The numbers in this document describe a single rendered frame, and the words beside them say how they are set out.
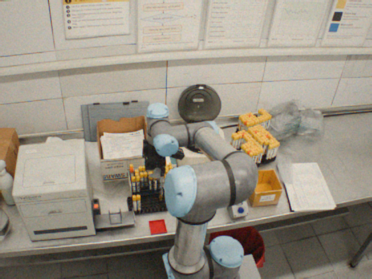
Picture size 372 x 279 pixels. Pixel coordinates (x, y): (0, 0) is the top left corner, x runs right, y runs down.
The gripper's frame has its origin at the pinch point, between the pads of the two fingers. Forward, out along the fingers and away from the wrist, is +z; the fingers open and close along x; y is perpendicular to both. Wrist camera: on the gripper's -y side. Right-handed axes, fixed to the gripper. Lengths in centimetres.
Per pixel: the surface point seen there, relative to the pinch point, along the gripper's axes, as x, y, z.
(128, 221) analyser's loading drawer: 10.3, 15.5, 13.8
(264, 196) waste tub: 10.0, -43.8, 10.4
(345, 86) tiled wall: -51, -122, -2
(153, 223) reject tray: 10.3, 4.9, 17.5
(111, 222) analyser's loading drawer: 10.4, 22.4, 13.2
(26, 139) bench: -50, 63, 16
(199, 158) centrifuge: -15.2, -20.7, 7.7
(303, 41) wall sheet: -51, -83, -33
